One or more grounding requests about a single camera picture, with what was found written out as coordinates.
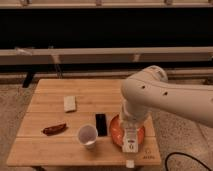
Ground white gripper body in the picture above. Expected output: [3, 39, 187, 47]
[122, 127, 138, 153]

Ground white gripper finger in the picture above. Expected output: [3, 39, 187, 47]
[126, 160, 135, 168]

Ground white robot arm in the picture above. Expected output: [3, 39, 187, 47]
[119, 65, 213, 153]

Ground orange ceramic bowl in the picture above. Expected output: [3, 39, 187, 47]
[109, 115, 145, 146]

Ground black rectangular bar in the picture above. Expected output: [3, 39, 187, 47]
[95, 114, 107, 136]

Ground wooden table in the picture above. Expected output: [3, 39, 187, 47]
[7, 79, 161, 167]

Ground white sponge block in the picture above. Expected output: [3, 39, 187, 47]
[64, 96, 76, 112]

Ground red-brown sausage toy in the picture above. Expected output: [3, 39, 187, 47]
[42, 124, 66, 136]

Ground black floor cable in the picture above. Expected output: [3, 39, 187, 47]
[164, 152, 213, 171]

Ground grey metal rail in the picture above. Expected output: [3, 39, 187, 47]
[0, 46, 213, 65]

